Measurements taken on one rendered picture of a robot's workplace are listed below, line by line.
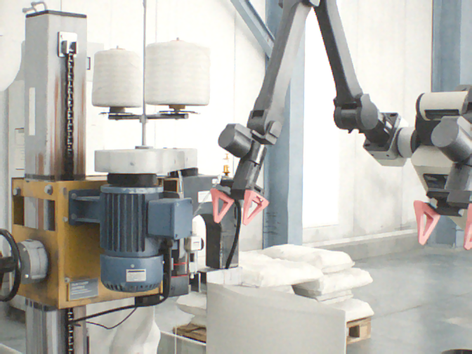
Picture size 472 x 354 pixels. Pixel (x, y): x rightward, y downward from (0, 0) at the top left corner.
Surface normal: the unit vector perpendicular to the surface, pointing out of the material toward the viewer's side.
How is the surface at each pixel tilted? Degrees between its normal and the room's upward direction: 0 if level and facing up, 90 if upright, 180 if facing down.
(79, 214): 90
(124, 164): 91
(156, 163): 90
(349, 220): 90
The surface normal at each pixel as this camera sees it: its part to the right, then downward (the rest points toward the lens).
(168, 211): -0.37, 0.04
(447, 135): -0.65, -0.45
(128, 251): 0.00, 0.05
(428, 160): -0.47, -0.75
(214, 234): -0.72, 0.03
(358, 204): 0.69, 0.05
